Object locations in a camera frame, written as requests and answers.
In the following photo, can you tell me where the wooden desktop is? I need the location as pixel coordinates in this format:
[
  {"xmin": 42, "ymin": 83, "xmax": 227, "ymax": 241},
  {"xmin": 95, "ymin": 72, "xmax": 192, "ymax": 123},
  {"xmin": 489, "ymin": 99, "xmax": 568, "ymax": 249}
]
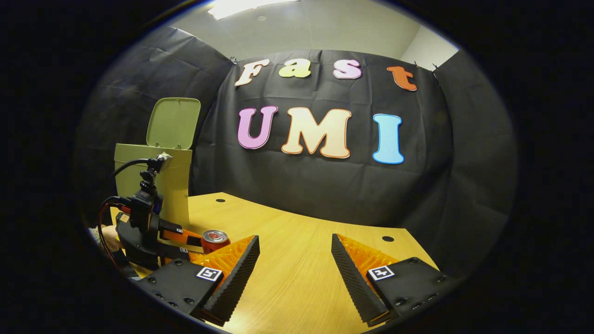
[{"xmin": 139, "ymin": 193, "xmax": 439, "ymax": 334}]

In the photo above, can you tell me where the orange pop can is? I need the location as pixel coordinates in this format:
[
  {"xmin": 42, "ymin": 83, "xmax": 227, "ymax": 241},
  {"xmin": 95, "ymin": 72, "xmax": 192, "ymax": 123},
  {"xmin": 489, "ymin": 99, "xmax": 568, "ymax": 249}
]
[{"xmin": 201, "ymin": 230, "xmax": 231, "ymax": 254}]

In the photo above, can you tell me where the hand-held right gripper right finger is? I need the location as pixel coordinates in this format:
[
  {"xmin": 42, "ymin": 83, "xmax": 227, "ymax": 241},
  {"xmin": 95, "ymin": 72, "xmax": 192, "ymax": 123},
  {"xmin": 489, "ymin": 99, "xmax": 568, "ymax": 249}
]
[{"xmin": 331, "ymin": 233, "xmax": 460, "ymax": 326}]

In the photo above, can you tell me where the black backdrop cloth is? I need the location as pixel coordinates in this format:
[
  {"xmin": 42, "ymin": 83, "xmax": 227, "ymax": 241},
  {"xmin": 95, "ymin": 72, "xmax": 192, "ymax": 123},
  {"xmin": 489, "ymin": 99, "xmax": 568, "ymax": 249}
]
[{"xmin": 77, "ymin": 26, "xmax": 518, "ymax": 279}]

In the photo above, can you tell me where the ceiling light panel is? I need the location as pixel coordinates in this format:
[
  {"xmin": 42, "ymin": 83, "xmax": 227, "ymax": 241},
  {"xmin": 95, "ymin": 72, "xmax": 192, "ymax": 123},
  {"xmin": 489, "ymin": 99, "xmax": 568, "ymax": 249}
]
[{"xmin": 207, "ymin": 0, "xmax": 297, "ymax": 20}]

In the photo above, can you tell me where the green desktop garbage bin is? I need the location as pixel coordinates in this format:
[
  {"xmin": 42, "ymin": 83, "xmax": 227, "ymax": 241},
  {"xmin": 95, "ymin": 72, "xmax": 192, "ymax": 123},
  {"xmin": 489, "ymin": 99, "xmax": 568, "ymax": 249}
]
[{"xmin": 114, "ymin": 97, "xmax": 201, "ymax": 228}]

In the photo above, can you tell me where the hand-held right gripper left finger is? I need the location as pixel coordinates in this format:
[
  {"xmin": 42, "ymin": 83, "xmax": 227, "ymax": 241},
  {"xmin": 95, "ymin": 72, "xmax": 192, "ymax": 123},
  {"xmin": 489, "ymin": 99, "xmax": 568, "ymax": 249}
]
[{"xmin": 137, "ymin": 235, "xmax": 260, "ymax": 326}]

